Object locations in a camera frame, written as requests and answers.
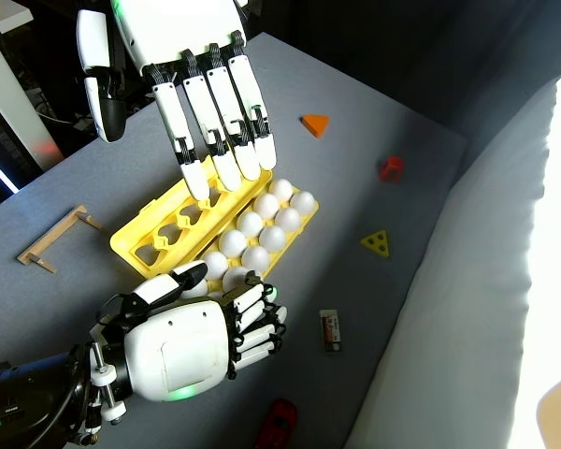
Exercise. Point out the white desk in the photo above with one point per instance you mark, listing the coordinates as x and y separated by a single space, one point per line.
11 93

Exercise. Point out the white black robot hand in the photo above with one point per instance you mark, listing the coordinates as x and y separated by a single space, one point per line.
177 346
182 28

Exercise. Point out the wooden U-shaped frame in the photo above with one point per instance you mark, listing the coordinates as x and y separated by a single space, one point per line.
50 232

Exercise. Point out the red toy car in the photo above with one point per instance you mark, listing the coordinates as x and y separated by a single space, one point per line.
276 421

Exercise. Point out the small battery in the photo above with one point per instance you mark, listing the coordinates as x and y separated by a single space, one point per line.
329 332

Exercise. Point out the white light strip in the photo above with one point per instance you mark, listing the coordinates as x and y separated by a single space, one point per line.
0 172

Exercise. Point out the yellow three-hole triangle block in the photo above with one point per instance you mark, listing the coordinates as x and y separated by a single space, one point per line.
378 244

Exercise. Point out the white cushion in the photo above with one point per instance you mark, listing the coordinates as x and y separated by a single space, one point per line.
472 280

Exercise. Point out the white toy egg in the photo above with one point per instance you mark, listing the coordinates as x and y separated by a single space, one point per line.
250 223
280 188
232 243
304 202
272 237
236 279
201 291
254 258
266 205
215 263
287 219

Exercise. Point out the yellow egg carton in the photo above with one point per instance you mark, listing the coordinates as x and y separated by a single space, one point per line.
245 201

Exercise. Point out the red cube block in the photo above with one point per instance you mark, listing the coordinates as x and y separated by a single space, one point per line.
392 170

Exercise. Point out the grey table cloth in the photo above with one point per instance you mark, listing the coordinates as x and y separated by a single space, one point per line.
98 187

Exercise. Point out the orange triangle block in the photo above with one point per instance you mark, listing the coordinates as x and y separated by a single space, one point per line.
317 124

